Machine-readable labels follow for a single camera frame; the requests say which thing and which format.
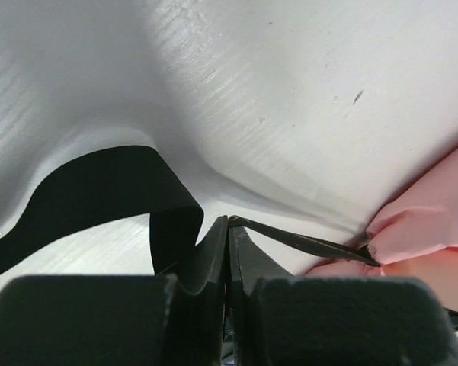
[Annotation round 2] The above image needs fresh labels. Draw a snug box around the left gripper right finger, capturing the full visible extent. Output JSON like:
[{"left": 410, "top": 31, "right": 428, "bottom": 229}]
[{"left": 228, "top": 223, "right": 458, "bottom": 365}]

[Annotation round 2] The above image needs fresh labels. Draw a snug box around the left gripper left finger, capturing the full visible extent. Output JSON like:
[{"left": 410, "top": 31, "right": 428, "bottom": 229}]
[{"left": 0, "top": 217, "right": 228, "bottom": 365}]

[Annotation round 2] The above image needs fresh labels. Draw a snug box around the black ribbon gold lettering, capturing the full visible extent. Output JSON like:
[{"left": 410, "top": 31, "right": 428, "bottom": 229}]
[{"left": 0, "top": 146, "right": 377, "bottom": 295}]

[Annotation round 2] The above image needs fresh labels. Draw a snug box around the pink wrapping paper sheet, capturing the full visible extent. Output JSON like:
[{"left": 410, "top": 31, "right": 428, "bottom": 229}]
[{"left": 307, "top": 148, "right": 458, "bottom": 312}]

